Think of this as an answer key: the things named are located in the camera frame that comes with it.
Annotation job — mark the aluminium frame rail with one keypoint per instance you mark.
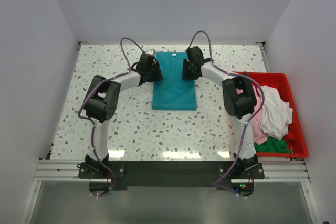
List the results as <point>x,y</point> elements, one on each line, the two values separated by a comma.
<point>268,170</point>

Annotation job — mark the white t shirt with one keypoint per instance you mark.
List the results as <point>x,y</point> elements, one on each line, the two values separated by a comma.
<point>276,115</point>

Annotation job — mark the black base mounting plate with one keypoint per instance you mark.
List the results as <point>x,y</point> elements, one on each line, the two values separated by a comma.
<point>153,174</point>

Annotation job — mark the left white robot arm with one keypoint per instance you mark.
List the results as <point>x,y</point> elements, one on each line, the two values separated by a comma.
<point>101,100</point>

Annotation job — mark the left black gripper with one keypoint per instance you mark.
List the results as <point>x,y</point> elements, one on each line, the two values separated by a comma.
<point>158,76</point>

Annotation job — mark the green t shirt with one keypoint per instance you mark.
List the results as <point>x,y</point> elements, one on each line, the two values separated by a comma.
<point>273,145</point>

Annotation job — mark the pink t shirt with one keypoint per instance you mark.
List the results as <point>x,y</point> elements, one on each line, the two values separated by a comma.
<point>259,137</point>

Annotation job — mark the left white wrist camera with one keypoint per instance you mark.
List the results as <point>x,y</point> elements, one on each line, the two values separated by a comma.
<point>151,52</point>

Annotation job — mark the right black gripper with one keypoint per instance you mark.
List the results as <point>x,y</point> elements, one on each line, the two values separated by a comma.
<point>185,74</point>

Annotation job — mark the teal t shirt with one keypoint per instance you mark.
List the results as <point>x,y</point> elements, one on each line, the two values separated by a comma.
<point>172,92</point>

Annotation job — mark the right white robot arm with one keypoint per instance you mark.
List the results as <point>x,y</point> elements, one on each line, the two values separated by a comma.
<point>238,97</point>

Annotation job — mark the red plastic bin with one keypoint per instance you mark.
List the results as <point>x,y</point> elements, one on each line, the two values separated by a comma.
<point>294,139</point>

